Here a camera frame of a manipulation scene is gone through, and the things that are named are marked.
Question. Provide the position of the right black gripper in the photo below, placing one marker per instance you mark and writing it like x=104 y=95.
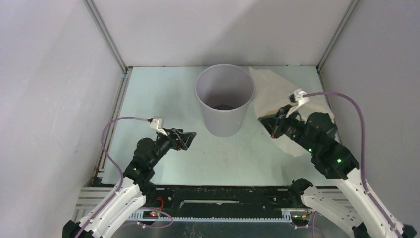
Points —
x=280 y=121

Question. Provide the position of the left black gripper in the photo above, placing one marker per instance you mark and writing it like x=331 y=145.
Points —
x=174 y=134

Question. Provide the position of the translucent cream trash bag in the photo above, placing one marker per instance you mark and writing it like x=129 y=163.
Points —
x=272 y=92

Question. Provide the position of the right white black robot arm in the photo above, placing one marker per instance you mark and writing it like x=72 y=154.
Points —
x=337 y=163

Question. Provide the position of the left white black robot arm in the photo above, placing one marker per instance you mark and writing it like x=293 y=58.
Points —
x=133 y=190

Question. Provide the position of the grey plastic trash bin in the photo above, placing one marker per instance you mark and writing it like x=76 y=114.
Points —
x=224 y=93

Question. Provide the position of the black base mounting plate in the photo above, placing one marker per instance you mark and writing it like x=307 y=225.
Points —
x=235 y=201

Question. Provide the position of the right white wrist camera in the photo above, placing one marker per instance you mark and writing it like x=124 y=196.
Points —
x=297 y=98

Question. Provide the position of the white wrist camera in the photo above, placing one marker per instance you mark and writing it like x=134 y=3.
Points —
x=297 y=98
x=156 y=123

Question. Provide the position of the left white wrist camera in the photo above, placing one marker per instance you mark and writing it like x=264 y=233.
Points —
x=156 y=123

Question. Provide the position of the left aluminium floor rail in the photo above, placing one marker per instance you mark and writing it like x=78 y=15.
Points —
x=108 y=131

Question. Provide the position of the grey slotted cable duct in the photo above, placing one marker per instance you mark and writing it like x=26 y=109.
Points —
x=140 y=216

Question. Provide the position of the right aluminium frame post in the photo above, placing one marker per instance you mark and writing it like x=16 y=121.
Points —
x=337 y=33

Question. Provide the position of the aluminium frame post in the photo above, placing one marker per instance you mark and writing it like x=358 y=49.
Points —
x=337 y=33
x=105 y=33

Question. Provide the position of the left aluminium frame post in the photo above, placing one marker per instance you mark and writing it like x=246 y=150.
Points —
x=105 y=33

